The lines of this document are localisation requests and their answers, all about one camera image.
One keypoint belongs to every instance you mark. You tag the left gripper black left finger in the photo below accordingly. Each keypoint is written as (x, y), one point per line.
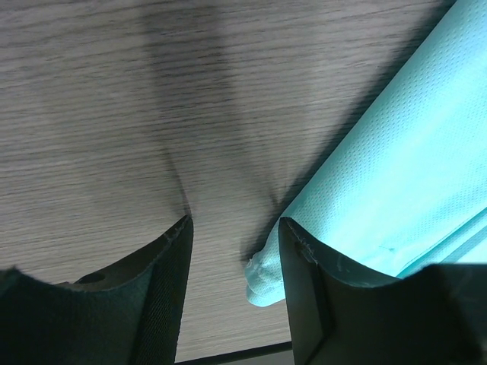
(129, 312)

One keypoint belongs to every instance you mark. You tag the teal t shirt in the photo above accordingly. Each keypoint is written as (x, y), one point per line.
(406, 187)

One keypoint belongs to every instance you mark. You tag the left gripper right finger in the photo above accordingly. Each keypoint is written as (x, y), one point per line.
(343, 312)

